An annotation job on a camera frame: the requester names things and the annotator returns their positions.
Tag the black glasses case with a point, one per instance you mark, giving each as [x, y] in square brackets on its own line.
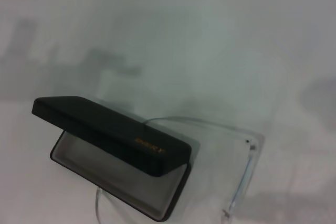
[105, 127]

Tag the clear white glasses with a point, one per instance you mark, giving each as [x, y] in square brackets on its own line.
[252, 147]

